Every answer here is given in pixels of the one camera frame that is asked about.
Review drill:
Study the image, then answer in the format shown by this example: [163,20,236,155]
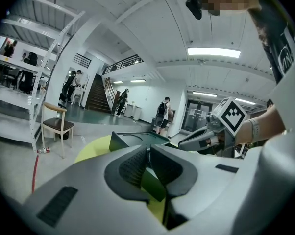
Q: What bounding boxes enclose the white metal shelf rack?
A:
[0,0,86,154]

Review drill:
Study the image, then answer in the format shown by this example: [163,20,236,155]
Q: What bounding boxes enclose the black mezzanine railing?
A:
[102,54,145,75]

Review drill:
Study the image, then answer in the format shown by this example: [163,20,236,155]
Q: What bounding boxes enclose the dark glass double doors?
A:
[181,99,213,133]

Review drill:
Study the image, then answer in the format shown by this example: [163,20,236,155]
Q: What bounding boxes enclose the short black railing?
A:
[72,53,92,69]

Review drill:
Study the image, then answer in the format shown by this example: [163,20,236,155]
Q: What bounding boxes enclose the dark staircase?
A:
[85,73,113,114]

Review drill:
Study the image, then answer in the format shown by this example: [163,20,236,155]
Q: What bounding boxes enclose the black head camera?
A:
[185,0,204,21]

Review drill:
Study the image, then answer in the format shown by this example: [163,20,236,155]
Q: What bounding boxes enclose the person's right forearm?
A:
[235,103,286,147]

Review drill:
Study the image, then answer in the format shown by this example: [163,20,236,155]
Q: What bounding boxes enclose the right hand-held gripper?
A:
[178,97,247,157]

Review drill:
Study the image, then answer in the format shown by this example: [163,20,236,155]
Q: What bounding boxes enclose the dark green tray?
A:
[109,130,179,203]

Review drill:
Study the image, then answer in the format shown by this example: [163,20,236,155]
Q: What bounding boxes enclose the white wristband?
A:
[249,118,261,143]

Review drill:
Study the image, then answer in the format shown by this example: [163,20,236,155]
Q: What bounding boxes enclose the white bins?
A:
[124,103,144,121]

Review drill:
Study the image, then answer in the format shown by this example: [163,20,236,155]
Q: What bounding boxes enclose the wooden chair with dark seat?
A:
[41,101,75,160]

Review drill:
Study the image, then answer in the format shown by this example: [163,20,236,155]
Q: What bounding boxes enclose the white ornate table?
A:
[72,87,86,106]

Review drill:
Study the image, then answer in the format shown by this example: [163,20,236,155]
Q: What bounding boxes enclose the person's black printed t-shirt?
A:
[247,6,295,83]

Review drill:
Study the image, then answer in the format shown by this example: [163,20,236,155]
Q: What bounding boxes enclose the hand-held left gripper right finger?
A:
[149,128,295,235]

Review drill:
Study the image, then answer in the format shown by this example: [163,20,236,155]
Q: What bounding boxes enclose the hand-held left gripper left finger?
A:
[22,145,169,235]

